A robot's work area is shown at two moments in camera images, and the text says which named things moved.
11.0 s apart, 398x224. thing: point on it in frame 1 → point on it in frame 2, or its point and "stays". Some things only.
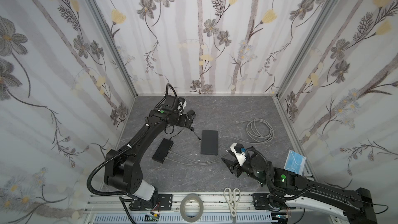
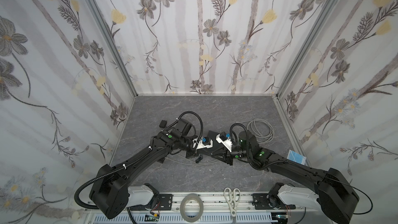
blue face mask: (295, 162) stays
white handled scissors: (232, 199) stays
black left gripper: (187, 120) → (193, 150)
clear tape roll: (188, 197) stays
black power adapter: (192, 112) → (199, 158)
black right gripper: (235, 164) → (228, 152)
